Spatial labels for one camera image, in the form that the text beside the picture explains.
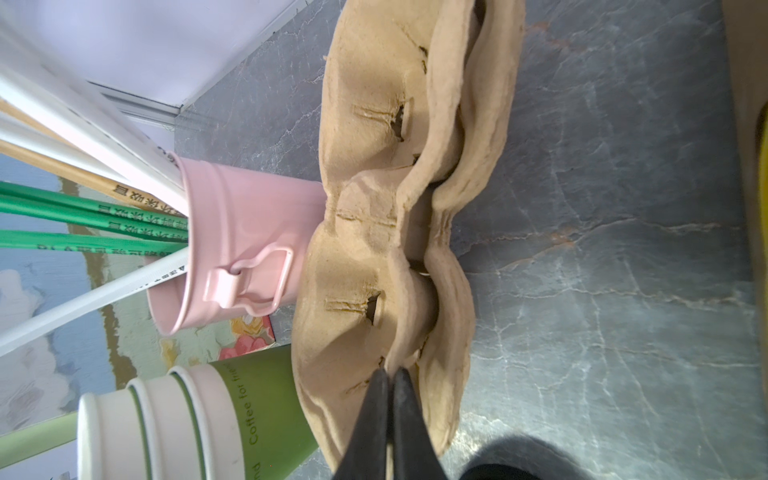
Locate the stack of black lids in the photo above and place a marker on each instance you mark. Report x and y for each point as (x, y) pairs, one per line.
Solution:
(495, 471)

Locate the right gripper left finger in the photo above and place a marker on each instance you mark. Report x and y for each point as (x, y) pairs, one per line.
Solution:
(366, 454)

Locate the green wrapped straw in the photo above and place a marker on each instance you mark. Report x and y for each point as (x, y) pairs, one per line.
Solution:
(23, 200)
(14, 239)

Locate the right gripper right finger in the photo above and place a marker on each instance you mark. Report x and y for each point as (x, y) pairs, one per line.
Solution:
(413, 454)

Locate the white wrapped straw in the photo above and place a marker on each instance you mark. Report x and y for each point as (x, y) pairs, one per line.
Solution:
(86, 119)

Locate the pink straw holder cup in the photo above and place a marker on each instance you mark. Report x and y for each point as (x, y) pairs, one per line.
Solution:
(249, 233)

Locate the brown wrapped straw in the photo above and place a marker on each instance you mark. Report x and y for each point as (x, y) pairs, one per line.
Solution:
(29, 141)

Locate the stack of paper cups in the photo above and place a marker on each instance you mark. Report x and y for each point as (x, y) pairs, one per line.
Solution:
(237, 418)

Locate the brown pulp cup carriers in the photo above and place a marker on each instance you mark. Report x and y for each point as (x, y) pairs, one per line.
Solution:
(416, 104)

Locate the cardboard box of napkins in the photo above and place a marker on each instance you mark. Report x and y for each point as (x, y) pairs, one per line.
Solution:
(746, 37)

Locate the white green paper bag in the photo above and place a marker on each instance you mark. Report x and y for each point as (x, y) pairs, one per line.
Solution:
(100, 351)

